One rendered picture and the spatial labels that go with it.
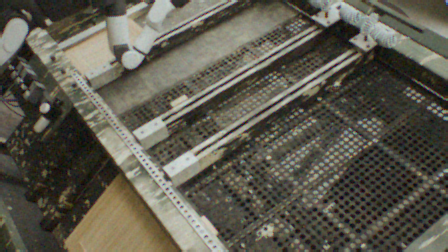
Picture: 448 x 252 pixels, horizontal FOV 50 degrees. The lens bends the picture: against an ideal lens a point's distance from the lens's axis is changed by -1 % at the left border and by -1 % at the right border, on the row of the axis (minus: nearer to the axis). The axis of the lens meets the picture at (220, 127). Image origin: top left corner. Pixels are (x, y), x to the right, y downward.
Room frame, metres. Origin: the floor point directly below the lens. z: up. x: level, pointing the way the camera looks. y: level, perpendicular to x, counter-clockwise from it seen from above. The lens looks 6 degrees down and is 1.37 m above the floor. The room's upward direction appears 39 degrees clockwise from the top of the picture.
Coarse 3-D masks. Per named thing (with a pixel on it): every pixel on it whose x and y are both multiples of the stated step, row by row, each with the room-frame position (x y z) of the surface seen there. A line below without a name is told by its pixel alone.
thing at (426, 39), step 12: (348, 0) 2.95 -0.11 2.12; (372, 12) 2.84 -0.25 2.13; (384, 24) 2.78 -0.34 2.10; (396, 24) 2.74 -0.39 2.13; (408, 36) 2.68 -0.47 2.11; (420, 36) 2.64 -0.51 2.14; (432, 36) 2.61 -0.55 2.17; (432, 48) 2.59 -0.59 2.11; (444, 48) 2.56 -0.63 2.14; (192, 180) 2.54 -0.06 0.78; (288, 240) 2.35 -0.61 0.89
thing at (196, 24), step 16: (224, 0) 2.55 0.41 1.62; (240, 0) 2.55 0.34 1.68; (256, 0) 2.62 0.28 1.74; (192, 16) 2.47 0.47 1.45; (208, 16) 2.46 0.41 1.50; (224, 16) 2.53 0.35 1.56; (176, 32) 2.39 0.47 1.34; (192, 32) 2.45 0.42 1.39; (160, 48) 2.37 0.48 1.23; (112, 64) 2.26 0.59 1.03; (96, 80) 2.21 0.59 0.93
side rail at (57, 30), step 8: (128, 0) 2.83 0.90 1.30; (136, 0) 2.86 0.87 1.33; (80, 16) 2.68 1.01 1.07; (88, 16) 2.71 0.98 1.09; (96, 16) 2.74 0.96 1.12; (48, 24) 2.58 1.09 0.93; (56, 24) 2.61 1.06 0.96; (64, 24) 2.64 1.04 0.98; (72, 24) 2.67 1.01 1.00; (80, 24) 2.70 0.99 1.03; (48, 32) 2.60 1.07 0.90; (56, 32) 2.63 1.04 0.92; (64, 32) 2.66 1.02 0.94; (72, 32) 2.69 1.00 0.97
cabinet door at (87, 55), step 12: (132, 24) 2.56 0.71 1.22; (96, 36) 2.51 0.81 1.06; (132, 36) 2.49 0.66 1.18; (72, 48) 2.46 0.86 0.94; (84, 48) 2.45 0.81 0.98; (96, 48) 2.44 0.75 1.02; (108, 48) 2.44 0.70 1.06; (72, 60) 2.39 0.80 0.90; (84, 60) 2.38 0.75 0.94; (96, 60) 2.37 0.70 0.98; (108, 60) 2.37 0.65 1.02; (84, 72) 2.31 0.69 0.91
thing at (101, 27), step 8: (136, 8) 2.63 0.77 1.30; (144, 8) 2.64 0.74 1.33; (128, 16) 2.60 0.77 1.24; (136, 16) 2.63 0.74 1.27; (104, 24) 2.55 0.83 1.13; (88, 32) 2.51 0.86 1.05; (96, 32) 2.52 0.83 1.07; (72, 40) 2.47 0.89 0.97; (80, 40) 2.48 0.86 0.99; (64, 48) 2.44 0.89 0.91
